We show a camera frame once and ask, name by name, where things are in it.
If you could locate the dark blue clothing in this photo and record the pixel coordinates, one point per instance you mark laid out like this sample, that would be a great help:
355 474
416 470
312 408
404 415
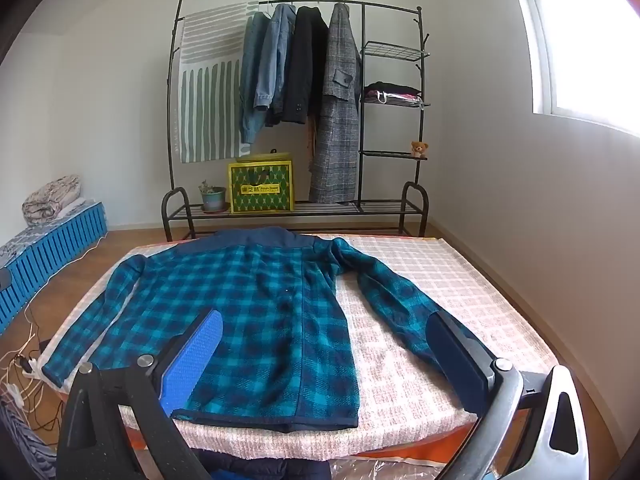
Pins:
280 467

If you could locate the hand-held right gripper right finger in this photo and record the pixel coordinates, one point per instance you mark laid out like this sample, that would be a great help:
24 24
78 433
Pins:
450 355

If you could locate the teal denim jacket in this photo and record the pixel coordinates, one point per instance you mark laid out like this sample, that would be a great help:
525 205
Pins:
250 85

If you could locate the window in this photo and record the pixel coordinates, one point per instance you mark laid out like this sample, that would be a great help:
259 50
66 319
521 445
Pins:
590 35

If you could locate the white power strip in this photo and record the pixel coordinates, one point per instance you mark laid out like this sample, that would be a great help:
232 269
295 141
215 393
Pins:
27 364

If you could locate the person's striped garment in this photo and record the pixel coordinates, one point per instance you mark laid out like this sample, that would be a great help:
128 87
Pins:
25 450

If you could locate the teal plaid jacket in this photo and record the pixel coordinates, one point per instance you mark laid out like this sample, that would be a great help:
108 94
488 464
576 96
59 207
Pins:
250 310

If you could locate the grey patterned cushion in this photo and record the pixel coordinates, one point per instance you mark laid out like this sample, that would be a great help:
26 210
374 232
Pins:
30 237

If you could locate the grey white striped cloth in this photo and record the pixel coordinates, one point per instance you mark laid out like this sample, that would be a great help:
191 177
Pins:
210 85

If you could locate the clear plastic sheet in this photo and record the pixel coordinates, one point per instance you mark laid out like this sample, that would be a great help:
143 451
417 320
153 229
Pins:
400 470

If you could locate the grey plaid coat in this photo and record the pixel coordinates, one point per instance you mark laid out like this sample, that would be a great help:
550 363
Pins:
335 135

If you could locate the green yellow patterned box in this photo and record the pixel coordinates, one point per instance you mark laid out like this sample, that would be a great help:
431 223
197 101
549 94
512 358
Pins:
260 185

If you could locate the black metal clothes rack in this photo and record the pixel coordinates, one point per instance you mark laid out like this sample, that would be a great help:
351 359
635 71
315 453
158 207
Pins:
325 208

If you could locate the pink checked blanket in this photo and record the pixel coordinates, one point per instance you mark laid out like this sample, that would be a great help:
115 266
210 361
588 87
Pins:
450 265

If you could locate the small potted plant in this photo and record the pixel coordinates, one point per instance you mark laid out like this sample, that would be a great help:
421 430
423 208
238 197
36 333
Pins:
212 200

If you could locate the pink packaged clothing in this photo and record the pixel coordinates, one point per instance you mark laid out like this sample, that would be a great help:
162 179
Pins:
400 100

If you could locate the black coat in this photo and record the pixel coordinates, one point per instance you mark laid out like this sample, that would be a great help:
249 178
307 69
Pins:
302 70

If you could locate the folded black clothes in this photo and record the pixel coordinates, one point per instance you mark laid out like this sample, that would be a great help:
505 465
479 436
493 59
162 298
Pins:
392 88

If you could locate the small brown teddy bear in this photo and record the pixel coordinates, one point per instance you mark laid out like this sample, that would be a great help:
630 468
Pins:
419 149

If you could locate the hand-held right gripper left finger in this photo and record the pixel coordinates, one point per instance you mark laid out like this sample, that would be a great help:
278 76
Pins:
197 355

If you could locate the folded patterned bedding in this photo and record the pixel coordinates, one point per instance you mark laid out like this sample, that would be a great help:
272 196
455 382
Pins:
52 197

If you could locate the blue slatted bench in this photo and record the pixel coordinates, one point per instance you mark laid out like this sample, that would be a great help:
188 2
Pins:
45 260

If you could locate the blue denim jacket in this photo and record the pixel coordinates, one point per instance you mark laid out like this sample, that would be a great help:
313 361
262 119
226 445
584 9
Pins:
275 60

